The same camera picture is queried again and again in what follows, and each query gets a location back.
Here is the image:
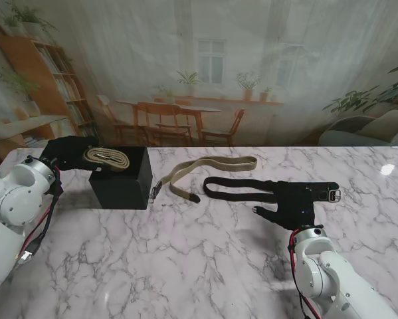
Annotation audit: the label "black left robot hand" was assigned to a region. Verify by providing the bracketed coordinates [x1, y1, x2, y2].
[40, 135, 103, 173]

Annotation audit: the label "black belt storage box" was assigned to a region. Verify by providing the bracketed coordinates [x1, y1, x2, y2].
[88, 147, 153, 210]

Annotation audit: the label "beige woven belt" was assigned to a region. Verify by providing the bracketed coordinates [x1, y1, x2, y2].
[83, 146, 131, 173]
[148, 155, 258, 204]

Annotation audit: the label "left arm red black cables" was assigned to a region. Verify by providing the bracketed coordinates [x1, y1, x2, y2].
[15, 165, 65, 266]

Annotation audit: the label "right arm red black cables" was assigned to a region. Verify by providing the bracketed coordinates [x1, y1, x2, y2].
[287, 231, 319, 319]

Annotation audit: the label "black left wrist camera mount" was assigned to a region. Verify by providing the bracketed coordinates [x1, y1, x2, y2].
[47, 179, 66, 197]

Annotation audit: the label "printed room scene backdrop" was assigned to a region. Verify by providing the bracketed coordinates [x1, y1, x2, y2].
[0, 0, 398, 149]

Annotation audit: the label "arm red black cables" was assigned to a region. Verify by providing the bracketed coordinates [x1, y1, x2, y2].
[287, 231, 319, 319]
[15, 165, 65, 266]

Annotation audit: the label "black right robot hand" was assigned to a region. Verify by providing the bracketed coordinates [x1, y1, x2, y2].
[252, 181, 319, 231]

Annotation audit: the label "black belt with silver buckle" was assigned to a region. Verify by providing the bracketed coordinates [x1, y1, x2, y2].
[202, 177, 343, 203]

